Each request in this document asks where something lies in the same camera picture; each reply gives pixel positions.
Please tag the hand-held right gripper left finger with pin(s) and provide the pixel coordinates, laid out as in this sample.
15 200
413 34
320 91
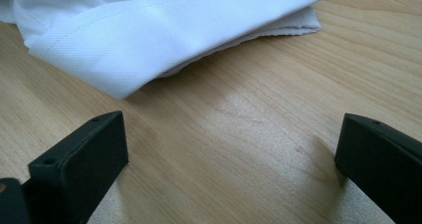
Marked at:
83 164

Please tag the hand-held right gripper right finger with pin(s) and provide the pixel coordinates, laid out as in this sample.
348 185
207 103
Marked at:
384 164

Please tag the white cloth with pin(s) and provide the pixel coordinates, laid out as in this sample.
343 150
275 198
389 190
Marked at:
159 31

